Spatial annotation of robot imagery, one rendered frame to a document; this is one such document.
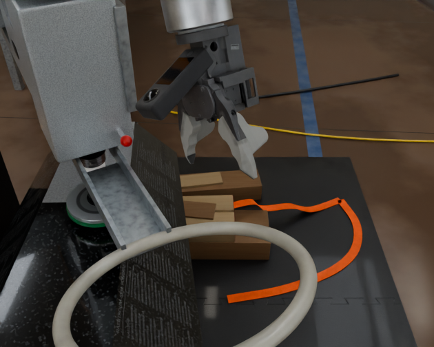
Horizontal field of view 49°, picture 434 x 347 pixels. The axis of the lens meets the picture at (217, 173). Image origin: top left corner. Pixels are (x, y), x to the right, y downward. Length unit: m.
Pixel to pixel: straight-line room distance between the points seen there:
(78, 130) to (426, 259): 2.00
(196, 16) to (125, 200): 0.73
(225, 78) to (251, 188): 2.14
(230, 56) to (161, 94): 0.12
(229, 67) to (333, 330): 1.80
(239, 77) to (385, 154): 2.77
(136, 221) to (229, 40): 0.64
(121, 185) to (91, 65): 0.32
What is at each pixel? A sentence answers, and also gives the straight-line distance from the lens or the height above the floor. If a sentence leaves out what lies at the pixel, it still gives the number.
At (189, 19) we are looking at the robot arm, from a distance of 0.62.
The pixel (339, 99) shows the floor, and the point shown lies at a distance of 3.91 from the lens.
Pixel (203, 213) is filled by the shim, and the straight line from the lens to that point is 2.40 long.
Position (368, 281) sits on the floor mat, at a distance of 2.54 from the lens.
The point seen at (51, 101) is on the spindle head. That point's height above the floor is 1.33.
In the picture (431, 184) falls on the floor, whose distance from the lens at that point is 3.24.
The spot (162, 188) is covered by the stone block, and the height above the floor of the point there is 0.73.
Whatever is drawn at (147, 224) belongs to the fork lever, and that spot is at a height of 1.10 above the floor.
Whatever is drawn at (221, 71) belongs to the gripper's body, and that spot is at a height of 1.63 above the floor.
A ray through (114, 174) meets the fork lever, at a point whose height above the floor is 1.09.
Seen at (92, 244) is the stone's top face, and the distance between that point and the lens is 1.52.
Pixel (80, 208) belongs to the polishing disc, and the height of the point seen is 0.90.
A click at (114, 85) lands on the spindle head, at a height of 1.33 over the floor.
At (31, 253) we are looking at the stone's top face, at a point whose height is 0.84.
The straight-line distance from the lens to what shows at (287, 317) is 0.77.
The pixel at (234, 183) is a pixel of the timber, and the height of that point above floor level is 0.13.
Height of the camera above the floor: 1.93
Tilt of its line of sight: 40 degrees down
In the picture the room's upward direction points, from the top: straight up
